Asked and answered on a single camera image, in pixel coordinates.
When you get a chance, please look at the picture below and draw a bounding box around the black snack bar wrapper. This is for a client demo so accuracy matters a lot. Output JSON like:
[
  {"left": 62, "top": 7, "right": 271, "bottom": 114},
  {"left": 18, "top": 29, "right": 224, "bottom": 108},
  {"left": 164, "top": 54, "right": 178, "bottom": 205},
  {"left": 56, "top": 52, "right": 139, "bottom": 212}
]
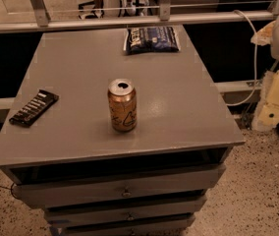
[{"left": 9, "top": 89, "right": 59, "bottom": 128}]

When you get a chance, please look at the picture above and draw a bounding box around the blue chip bag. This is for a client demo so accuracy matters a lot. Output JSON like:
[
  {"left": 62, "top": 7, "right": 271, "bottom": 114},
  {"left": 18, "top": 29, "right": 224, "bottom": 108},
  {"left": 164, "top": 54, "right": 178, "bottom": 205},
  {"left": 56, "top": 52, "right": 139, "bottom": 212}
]
[{"left": 124, "top": 27, "right": 181, "bottom": 55}]

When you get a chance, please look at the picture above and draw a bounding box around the orange soda can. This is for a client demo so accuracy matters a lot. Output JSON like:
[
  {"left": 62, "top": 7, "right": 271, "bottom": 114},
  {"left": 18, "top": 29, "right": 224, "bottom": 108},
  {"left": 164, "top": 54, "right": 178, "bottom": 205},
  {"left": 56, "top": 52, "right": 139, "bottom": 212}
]
[{"left": 107, "top": 79, "right": 137, "bottom": 132}]

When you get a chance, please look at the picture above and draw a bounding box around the office chair base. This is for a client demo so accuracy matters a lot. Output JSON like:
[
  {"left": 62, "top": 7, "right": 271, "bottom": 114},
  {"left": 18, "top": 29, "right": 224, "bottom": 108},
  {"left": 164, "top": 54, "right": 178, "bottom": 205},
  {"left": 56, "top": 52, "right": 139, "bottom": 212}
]
[{"left": 78, "top": 0, "right": 103, "bottom": 20}]

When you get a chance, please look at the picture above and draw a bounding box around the metal railing frame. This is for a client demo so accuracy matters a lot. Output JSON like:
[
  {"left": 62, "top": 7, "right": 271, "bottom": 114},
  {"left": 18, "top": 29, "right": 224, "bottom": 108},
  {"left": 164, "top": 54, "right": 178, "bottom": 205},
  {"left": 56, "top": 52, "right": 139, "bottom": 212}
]
[{"left": 0, "top": 0, "right": 279, "bottom": 33}]

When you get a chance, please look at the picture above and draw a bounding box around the grey drawer cabinet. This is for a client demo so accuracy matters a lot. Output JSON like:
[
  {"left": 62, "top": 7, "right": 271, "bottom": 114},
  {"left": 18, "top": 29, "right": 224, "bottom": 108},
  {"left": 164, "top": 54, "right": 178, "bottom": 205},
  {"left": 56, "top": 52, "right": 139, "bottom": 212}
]
[{"left": 0, "top": 29, "right": 244, "bottom": 236}]

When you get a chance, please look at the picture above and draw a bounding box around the middle grey drawer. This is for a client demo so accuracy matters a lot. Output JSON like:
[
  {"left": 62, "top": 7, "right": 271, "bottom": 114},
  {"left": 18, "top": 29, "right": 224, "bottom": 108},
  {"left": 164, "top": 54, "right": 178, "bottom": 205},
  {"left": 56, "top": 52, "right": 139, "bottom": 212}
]
[{"left": 44, "top": 193, "right": 206, "bottom": 227}]

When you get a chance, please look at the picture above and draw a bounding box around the white cable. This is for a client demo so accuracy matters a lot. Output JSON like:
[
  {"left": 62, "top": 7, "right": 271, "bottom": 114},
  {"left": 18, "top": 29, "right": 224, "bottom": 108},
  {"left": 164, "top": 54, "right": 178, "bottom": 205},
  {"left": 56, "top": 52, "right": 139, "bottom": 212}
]
[{"left": 226, "top": 9, "right": 260, "bottom": 107}]

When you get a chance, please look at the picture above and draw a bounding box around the top grey drawer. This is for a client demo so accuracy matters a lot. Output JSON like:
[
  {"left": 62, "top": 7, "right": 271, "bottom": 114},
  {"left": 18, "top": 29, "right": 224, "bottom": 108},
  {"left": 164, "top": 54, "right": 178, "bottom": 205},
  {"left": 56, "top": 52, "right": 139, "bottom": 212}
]
[{"left": 14, "top": 164, "right": 226, "bottom": 208}]

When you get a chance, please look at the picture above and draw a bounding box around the grey drawer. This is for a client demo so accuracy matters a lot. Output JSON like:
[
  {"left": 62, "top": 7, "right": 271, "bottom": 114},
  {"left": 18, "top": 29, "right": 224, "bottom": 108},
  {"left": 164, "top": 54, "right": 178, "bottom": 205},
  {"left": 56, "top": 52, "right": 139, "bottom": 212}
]
[
  {"left": 14, "top": 164, "right": 226, "bottom": 208},
  {"left": 51, "top": 213, "right": 195, "bottom": 236},
  {"left": 44, "top": 193, "right": 206, "bottom": 227}
]

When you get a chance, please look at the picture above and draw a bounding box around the bottom grey drawer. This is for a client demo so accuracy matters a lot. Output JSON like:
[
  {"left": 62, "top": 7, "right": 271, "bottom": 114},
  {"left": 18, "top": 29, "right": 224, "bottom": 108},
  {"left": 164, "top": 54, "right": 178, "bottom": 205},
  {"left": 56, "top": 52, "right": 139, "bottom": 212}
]
[{"left": 51, "top": 213, "right": 195, "bottom": 236}]

